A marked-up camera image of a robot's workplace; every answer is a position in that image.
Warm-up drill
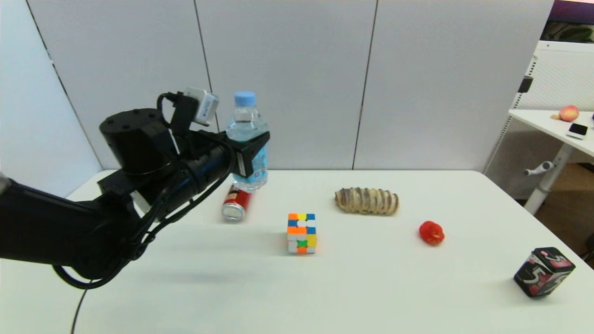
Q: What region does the clear water bottle blue cap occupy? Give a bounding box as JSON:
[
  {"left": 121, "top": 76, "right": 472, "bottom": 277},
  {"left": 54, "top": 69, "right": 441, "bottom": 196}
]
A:
[{"left": 226, "top": 91, "right": 270, "bottom": 193}]

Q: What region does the red soda can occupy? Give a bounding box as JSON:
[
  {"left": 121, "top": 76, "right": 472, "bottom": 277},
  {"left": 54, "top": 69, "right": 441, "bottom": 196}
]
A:
[{"left": 222, "top": 183, "right": 253, "bottom": 222}]

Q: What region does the multicoloured puzzle cube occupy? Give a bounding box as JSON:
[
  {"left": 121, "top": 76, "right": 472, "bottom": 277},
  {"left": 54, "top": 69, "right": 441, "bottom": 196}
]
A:
[{"left": 287, "top": 213, "right": 318, "bottom": 255}]

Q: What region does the striped bread loaf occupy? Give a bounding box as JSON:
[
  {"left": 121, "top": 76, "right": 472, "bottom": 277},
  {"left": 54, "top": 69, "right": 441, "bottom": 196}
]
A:
[{"left": 335, "top": 187, "right": 400, "bottom": 216}]

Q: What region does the white side desk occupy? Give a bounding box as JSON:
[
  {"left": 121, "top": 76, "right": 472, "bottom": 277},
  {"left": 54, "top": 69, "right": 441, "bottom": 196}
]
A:
[{"left": 508, "top": 109, "right": 594, "bottom": 215}]

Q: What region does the black pink gum box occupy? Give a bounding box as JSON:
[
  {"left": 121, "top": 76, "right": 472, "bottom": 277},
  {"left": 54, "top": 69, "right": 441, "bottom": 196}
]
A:
[{"left": 513, "top": 247, "right": 576, "bottom": 298}]

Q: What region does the white pegboard panel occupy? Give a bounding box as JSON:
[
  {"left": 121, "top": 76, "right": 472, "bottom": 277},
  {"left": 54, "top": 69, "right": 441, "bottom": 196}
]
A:
[{"left": 483, "top": 41, "right": 594, "bottom": 200}]

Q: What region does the dark screen with green leaves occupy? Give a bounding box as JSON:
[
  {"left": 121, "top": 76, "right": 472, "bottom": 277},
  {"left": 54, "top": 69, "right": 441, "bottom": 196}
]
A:
[{"left": 540, "top": 0, "right": 594, "bottom": 45}]

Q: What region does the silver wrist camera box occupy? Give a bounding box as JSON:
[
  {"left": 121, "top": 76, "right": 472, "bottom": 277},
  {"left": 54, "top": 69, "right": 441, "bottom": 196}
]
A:
[{"left": 185, "top": 87, "right": 220, "bottom": 127}]

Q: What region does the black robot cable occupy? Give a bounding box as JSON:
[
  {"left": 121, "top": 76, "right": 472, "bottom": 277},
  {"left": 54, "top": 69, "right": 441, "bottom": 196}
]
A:
[{"left": 52, "top": 91, "right": 237, "bottom": 334}]

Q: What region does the grey desk crank handle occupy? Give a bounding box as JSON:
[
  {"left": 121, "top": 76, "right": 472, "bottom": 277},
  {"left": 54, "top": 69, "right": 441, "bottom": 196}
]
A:
[{"left": 524, "top": 161, "right": 555, "bottom": 177}]

